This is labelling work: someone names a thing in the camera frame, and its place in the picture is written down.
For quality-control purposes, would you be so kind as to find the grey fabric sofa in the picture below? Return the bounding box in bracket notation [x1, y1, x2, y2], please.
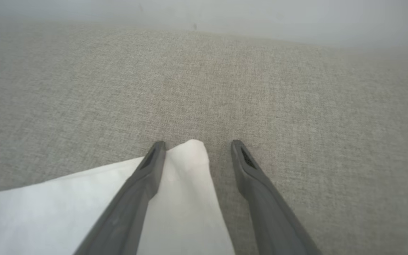
[0, 19, 408, 255]

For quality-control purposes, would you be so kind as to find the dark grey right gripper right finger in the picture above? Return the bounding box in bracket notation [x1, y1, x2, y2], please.
[231, 140, 323, 255]

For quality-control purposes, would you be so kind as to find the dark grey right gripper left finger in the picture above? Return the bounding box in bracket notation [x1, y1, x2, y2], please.
[74, 141, 166, 255]

